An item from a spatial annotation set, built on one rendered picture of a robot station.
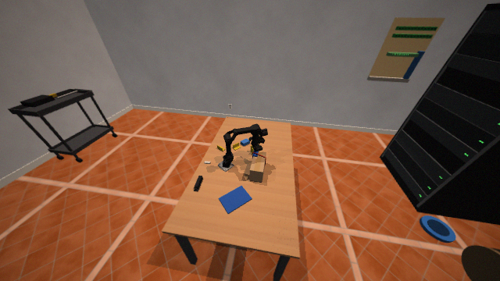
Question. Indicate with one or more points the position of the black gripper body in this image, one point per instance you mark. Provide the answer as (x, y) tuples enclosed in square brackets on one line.
[(256, 143)]

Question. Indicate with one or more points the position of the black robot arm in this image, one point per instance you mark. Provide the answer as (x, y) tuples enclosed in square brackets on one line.
[(255, 132)]

